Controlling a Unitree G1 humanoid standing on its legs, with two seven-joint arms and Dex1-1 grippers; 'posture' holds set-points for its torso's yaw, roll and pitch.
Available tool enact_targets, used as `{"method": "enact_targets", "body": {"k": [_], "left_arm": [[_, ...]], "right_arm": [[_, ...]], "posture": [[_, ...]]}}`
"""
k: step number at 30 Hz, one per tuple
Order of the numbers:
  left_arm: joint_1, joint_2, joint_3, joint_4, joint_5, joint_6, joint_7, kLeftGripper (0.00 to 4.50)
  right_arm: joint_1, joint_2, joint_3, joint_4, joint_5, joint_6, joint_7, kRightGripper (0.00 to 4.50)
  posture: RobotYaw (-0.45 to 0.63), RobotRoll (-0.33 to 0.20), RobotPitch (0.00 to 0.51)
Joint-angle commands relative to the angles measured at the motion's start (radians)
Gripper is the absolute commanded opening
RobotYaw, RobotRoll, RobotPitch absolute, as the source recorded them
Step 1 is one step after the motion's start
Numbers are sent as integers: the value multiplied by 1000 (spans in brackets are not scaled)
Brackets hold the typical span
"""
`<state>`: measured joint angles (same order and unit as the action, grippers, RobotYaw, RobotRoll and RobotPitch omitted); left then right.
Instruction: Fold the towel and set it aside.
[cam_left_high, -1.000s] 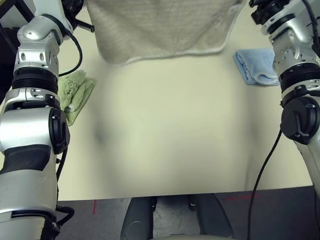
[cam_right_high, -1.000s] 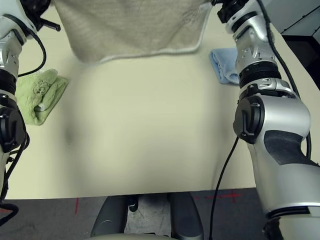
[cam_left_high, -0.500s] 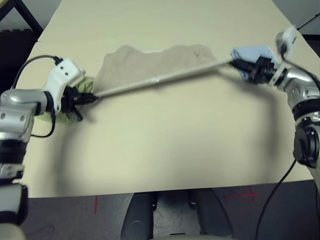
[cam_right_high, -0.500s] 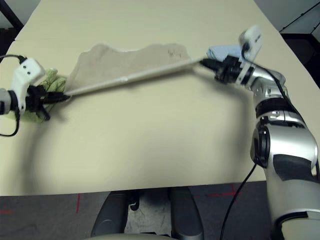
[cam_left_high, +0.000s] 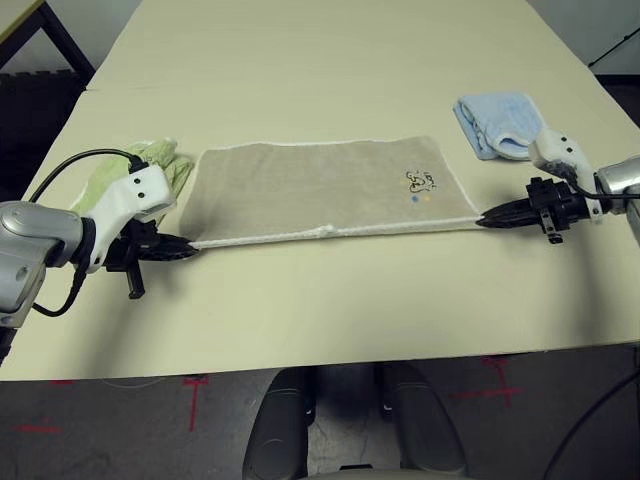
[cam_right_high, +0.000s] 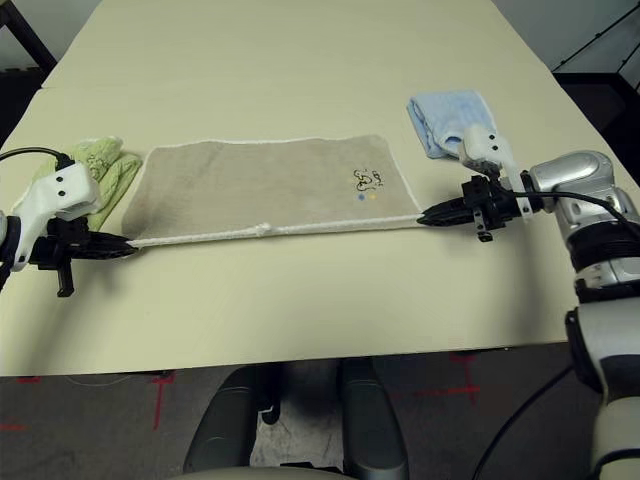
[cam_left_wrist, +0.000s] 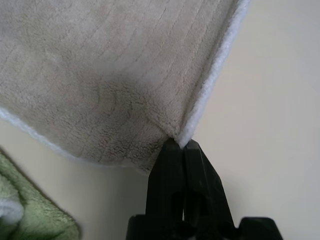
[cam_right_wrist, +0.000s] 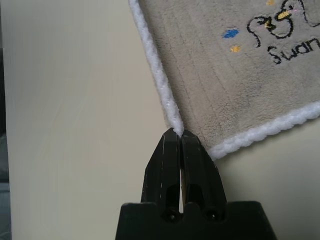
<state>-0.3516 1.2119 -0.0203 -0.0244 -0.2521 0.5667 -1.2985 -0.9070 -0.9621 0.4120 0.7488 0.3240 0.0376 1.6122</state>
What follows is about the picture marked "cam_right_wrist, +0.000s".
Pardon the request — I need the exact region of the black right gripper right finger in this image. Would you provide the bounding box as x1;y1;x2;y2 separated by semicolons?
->
181;131;228;210

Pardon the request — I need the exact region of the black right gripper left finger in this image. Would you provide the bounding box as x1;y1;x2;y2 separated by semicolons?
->
139;127;182;212

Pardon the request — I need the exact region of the beige towel with white trim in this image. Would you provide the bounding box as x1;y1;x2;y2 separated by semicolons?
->
127;0;320;161

